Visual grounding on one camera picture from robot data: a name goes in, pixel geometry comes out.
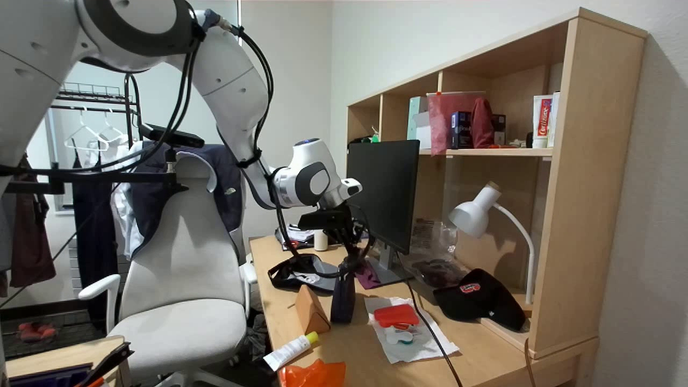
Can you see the pile of printed clothes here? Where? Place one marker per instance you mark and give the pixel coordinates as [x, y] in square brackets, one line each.
[292, 236]

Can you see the white clothes hanger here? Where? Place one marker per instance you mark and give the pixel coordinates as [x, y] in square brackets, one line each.
[112, 134]
[83, 134]

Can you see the orange plastic bag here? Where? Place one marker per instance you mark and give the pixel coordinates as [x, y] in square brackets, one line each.
[312, 374]

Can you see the white tube with yellow cap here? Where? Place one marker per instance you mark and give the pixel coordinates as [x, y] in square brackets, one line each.
[290, 354]

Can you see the black computer monitor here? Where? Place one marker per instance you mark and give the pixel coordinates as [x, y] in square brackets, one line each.
[390, 188]

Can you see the small dark jar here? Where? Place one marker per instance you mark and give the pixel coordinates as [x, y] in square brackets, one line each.
[497, 129]

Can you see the dark red hanging garment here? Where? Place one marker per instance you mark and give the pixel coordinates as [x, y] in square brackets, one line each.
[31, 236]

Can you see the white office chair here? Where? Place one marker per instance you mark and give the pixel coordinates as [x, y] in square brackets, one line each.
[183, 286]

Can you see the black horizontal bar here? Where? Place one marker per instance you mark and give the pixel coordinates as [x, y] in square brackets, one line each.
[93, 176]

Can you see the wooden crate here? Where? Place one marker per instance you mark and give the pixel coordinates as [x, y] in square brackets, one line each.
[58, 357]

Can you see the wooden desk shelf unit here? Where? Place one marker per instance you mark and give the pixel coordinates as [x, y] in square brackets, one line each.
[587, 178]

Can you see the dark blue bottle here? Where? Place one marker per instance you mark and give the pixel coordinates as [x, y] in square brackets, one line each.
[461, 129]

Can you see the dark navy hanging garment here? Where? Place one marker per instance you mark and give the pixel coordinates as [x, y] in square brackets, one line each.
[95, 229]

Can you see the white box with red print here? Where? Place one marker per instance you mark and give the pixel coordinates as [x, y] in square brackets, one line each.
[546, 121]

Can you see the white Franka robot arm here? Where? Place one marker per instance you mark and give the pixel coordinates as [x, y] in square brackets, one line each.
[228, 78]

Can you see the red and white booklet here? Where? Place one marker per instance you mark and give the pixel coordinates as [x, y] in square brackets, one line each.
[398, 354]

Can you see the grey monitor stand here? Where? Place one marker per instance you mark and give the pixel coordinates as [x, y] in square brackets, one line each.
[389, 271]

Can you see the tan wedge block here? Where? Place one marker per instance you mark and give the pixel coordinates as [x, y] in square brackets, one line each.
[311, 314]

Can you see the dark brown bottle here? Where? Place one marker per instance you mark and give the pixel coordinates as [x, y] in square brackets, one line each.
[343, 301]

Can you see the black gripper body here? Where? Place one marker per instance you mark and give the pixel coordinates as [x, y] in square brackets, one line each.
[343, 226]

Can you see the clear plastic pouch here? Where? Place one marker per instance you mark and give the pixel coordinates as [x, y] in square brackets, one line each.
[437, 271]

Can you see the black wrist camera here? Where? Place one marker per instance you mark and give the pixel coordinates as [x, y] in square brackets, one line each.
[314, 218]

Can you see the dark navy jacket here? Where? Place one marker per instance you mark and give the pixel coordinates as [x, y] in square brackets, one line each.
[153, 194]

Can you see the small white bottle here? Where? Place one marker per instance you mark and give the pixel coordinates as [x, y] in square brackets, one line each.
[322, 242]

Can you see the red shoes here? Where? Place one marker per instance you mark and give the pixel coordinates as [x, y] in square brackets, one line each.
[36, 332]

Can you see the metal clothes rack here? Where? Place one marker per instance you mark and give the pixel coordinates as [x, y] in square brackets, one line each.
[93, 98]

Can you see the white desk lamp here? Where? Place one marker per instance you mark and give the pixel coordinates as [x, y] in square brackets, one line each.
[475, 213]

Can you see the black cap with red patch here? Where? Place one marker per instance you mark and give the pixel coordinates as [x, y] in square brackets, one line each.
[477, 297]

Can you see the purple cloth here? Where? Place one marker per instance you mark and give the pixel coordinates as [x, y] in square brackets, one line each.
[366, 276]

